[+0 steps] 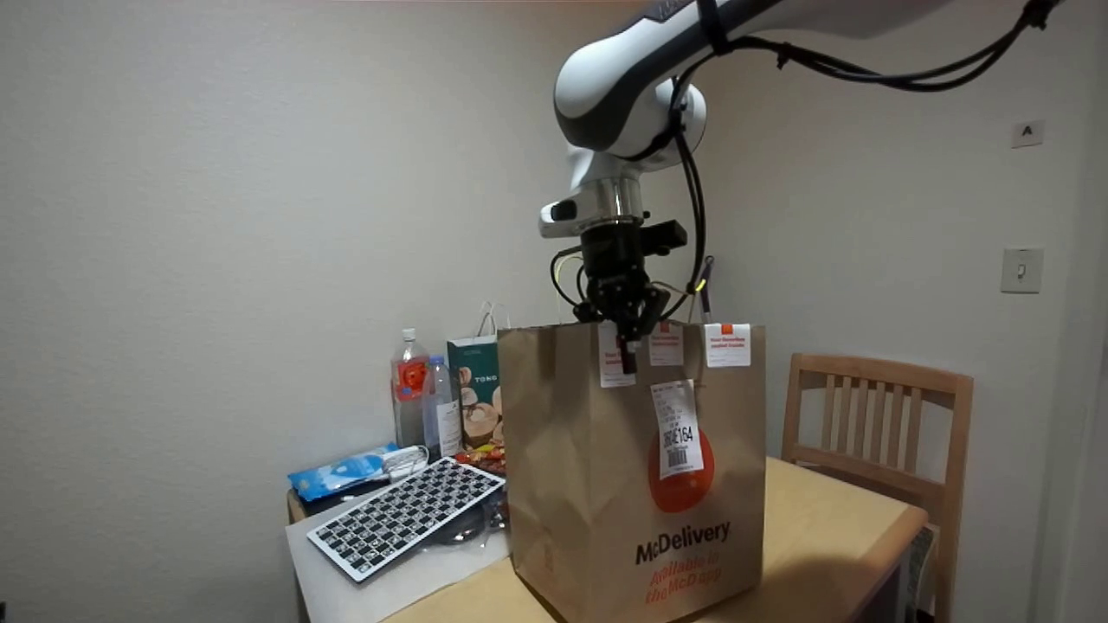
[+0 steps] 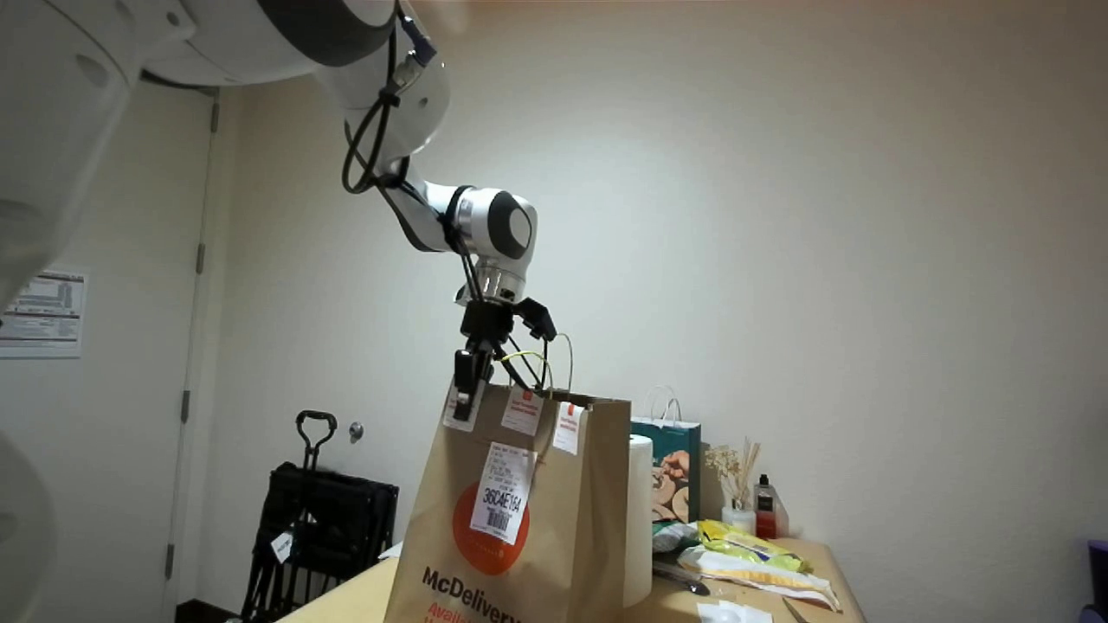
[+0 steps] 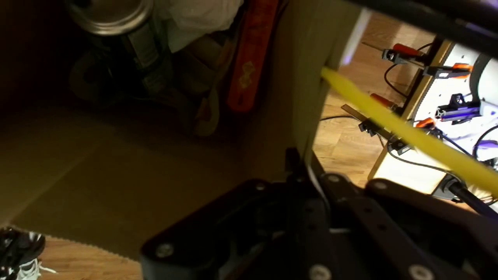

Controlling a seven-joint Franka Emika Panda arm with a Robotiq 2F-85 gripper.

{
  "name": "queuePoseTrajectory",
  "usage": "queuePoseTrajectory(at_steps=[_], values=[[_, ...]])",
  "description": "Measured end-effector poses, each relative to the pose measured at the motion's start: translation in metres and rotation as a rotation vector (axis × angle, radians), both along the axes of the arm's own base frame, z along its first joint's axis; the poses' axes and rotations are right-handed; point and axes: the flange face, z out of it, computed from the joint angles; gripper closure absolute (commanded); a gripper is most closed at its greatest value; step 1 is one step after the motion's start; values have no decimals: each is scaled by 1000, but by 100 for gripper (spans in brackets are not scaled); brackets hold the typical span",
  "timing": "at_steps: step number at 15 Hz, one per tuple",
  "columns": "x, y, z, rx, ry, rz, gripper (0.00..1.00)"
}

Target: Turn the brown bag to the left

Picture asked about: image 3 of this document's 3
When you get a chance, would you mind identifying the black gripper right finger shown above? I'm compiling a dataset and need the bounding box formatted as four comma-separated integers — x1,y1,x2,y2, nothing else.
309,170,498,280

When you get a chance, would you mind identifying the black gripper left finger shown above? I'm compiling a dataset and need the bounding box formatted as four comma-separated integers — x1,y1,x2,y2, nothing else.
139,147,339,280

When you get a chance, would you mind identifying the brown paper delivery bag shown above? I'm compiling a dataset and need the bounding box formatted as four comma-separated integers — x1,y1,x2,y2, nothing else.
0,0,498,262

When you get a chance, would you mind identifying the red carton in bag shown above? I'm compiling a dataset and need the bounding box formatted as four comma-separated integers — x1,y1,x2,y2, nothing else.
223,0,281,116

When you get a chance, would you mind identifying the white platform board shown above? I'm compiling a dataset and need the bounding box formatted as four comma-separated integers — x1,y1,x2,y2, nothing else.
370,38,498,209

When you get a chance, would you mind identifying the blue black device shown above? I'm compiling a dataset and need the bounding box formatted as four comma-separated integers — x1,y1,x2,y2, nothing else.
434,92,485,125

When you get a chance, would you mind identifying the white paper napkin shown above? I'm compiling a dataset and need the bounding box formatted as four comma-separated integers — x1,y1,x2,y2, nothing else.
153,0,245,53

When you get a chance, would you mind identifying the black shoe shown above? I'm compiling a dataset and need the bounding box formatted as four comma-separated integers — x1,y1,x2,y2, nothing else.
0,225,55,280

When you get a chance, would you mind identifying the metal can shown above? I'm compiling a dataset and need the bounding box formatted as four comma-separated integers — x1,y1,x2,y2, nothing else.
63,0,172,95

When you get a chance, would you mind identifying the orange handled clamp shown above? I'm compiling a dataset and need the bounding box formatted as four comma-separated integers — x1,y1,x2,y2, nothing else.
381,43,432,67

